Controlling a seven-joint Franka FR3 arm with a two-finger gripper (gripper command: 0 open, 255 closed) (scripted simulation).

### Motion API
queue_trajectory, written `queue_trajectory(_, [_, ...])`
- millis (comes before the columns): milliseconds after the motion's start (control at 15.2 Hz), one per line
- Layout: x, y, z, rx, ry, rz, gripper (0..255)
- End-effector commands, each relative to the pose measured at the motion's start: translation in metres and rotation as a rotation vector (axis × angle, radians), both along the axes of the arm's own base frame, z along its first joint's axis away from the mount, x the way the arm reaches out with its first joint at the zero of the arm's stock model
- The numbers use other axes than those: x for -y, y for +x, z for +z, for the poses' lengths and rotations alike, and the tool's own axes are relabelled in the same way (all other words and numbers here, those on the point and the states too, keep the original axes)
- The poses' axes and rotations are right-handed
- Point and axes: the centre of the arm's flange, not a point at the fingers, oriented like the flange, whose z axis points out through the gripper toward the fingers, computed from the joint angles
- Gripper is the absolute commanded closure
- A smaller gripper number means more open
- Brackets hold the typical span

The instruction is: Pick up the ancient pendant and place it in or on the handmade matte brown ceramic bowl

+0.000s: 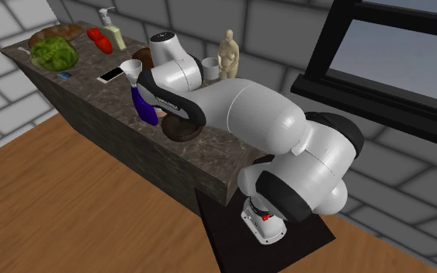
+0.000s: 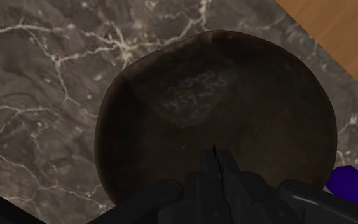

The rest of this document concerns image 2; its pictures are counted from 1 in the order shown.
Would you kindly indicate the dark brown bowl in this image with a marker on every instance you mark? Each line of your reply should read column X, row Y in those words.
column 228, row 102

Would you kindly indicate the blue object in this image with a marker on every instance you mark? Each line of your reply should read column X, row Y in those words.
column 353, row 186

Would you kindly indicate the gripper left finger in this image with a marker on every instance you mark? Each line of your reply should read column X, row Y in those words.
column 197, row 189

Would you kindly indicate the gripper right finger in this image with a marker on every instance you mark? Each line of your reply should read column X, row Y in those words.
column 259, row 192

